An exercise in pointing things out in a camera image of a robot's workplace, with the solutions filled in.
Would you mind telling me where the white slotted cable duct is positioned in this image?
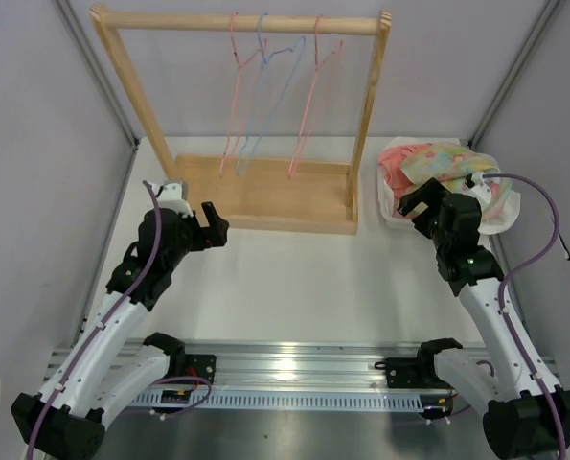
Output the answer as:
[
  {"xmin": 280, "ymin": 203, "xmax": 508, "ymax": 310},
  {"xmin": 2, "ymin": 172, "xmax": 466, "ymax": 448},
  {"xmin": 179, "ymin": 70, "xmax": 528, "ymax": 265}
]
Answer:
[{"xmin": 130, "ymin": 388, "xmax": 445, "ymax": 413}]

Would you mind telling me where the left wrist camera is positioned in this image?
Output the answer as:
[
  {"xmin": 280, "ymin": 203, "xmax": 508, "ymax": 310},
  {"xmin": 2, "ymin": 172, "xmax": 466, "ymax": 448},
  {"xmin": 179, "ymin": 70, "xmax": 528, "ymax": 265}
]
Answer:
[{"xmin": 149, "ymin": 179, "xmax": 193, "ymax": 218}]

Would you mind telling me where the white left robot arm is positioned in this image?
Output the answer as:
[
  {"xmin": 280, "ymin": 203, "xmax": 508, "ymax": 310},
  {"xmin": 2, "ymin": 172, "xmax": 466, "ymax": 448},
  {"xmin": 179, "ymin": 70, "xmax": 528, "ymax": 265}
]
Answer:
[{"xmin": 11, "ymin": 202, "xmax": 229, "ymax": 459}]

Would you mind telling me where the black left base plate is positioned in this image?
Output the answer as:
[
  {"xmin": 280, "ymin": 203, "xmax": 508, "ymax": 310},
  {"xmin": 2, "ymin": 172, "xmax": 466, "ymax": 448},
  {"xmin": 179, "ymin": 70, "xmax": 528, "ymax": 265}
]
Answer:
[{"xmin": 183, "ymin": 354, "xmax": 217, "ymax": 383}]

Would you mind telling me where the white plastic laundry basket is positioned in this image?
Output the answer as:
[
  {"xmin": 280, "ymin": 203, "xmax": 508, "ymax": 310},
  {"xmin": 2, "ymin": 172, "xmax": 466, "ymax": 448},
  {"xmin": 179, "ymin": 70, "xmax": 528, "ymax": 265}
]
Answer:
[{"xmin": 376, "ymin": 165, "xmax": 427, "ymax": 232}]

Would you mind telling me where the wooden hanger rack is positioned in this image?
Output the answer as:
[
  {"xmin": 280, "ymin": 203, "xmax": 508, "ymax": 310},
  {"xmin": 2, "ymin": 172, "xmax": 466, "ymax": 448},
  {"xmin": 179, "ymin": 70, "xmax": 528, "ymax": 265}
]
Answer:
[{"xmin": 90, "ymin": 4, "xmax": 392, "ymax": 235}]

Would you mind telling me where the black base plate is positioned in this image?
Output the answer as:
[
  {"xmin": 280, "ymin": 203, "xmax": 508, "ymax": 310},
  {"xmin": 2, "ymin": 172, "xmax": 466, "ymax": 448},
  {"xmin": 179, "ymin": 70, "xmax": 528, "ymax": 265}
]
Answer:
[
  {"xmin": 374, "ymin": 357, "xmax": 444, "ymax": 389},
  {"xmin": 183, "ymin": 354, "xmax": 217, "ymax": 383}
]

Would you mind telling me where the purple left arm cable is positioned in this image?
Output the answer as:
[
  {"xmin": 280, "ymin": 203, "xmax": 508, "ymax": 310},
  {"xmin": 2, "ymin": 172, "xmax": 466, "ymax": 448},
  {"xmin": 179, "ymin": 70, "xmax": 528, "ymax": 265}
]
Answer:
[{"xmin": 25, "ymin": 179, "xmax": 213, "ymax": 460}]

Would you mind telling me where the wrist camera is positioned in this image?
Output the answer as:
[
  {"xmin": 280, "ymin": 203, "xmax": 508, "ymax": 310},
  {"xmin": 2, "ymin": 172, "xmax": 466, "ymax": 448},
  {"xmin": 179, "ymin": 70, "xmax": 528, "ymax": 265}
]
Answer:
[
  {"xmin": 463, "ymin": 172, "xmax": 492, "ymax": 209},
  {"xmin": 149, "ymin": 179, "xmax": 193, "ymax": 218}
]

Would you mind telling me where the floral pastel skirt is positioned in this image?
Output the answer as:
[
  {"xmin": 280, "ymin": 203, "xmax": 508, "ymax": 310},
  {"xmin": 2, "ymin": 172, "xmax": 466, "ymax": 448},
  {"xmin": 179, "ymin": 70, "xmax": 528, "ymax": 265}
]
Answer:
[{"xmin": 399, "ymin": 143, "xmax": 499, "ymax": 193}]

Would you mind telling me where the coral pink garment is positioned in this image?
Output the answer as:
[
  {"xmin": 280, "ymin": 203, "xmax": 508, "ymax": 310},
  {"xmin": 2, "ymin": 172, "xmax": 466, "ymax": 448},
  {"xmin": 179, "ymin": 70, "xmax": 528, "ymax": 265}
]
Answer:
[{"xmin": 378, "ymin": 137, "xmax": 430, "ymax": 218}]

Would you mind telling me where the left pink wire hanger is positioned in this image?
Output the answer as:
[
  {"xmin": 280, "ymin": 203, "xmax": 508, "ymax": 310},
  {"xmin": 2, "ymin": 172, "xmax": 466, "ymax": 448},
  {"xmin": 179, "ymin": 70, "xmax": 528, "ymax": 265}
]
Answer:
[{"xmin": 219, "ymin": 12, "xmax": 261, "ymax": 178}]

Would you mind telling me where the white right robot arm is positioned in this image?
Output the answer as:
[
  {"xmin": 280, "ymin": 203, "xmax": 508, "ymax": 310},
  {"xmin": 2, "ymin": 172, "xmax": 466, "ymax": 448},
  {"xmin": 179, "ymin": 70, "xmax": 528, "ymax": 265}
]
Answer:
[{"xmin": 398, "ymin": 178, "xmax": 570, "ymax": 459}]

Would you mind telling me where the blue wire hanger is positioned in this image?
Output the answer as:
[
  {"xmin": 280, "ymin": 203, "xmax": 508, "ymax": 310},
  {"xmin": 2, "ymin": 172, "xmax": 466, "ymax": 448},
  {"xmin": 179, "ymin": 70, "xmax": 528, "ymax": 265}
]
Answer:
[{"xmin": 235, "ymin": 12, "xmax": 307, "ymax": 177}]

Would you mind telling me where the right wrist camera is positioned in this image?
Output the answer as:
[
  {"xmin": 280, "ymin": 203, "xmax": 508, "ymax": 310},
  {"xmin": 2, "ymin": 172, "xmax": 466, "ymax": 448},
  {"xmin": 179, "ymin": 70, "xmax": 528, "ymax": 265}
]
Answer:
[{"xmin": 463, "ymin": 172, "xmax": 492, "ymax": 209}]

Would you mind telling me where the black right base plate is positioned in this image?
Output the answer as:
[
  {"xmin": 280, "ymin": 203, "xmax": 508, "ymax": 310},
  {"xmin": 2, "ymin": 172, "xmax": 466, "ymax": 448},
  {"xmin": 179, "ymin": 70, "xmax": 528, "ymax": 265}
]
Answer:
[{"xmin": 374, "ymin": 357, "xmax": 444, "ymax": 389}]

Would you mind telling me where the right pink wire hanger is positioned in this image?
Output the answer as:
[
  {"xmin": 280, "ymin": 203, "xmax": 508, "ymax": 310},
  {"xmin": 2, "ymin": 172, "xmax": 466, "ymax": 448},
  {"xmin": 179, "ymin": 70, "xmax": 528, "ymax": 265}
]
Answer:
[{"xmin": 287, "ymin": 14, "xmax": 343, "ymax": 179}]

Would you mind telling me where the pink wire hanger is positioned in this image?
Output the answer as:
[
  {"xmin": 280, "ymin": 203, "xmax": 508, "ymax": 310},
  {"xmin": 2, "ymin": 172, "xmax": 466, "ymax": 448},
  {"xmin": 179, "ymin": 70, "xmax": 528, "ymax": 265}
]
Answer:
[
  {"xmin": 287, "ymin": 14, "xmax": 343, "ymax": 179},
  {"xmin": 219, "ymin": 12, "xmax": 261, "ymax": 178}
]

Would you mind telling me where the white sheer garment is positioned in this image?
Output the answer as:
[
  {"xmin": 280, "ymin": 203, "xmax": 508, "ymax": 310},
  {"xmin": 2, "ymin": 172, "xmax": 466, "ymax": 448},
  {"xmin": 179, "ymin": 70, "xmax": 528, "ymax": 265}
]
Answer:
[{"xmin": 479, "ymin": 178, "xmax": 521, "ymax": 235}]

